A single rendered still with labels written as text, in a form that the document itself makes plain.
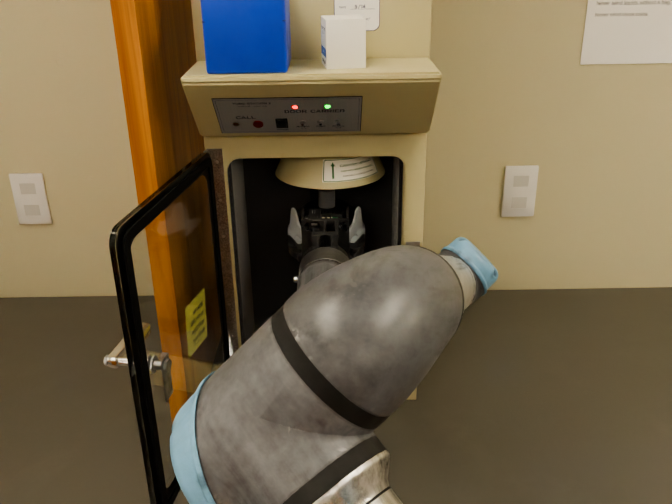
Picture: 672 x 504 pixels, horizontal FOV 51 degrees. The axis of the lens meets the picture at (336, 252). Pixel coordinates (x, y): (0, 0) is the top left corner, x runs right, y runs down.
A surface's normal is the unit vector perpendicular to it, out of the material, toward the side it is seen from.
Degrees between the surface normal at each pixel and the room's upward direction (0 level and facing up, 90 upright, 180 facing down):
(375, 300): 33
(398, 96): 135
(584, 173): 90
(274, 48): 90
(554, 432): 0
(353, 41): 90
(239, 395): 53
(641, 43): 90
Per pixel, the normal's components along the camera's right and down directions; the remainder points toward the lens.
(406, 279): 0.38, -0.68
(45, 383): -0.01, -0.91
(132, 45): 0.00, 0.41
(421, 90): 0.01, 0.94
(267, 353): -0.59, -0.40
